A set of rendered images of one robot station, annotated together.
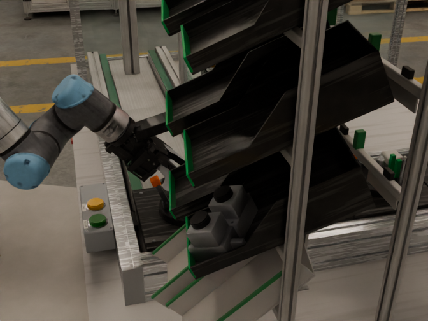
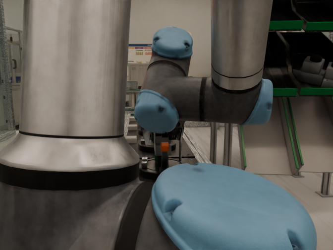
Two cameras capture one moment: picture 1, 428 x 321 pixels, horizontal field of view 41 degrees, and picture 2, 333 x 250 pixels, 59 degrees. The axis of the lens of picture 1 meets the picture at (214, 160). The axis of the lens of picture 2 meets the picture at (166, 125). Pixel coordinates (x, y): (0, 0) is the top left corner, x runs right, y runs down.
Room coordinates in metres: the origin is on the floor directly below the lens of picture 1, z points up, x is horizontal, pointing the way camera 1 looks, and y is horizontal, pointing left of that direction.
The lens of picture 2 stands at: (0.98, 0.85, 1.26)
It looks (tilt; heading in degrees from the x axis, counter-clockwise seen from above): 11 degrees down; 279
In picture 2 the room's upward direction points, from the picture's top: straight up
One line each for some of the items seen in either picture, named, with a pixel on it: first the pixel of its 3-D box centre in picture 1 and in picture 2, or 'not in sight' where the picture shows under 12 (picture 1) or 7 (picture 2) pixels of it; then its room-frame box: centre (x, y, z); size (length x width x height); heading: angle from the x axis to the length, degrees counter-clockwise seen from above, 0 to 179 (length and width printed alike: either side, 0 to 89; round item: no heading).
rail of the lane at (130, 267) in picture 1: (114, 178); not in sight; (1.34, 0.28, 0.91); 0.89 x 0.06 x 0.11; 15
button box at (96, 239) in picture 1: (97, 215); not in sight; (1.14, 0.29, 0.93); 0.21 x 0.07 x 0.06; 15
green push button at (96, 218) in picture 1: (97, 221); not in sight; (1.08, 0.27, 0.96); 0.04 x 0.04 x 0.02
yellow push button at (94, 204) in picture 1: (95, 205); not in sight; (1.14, 0.29, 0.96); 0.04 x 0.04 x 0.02
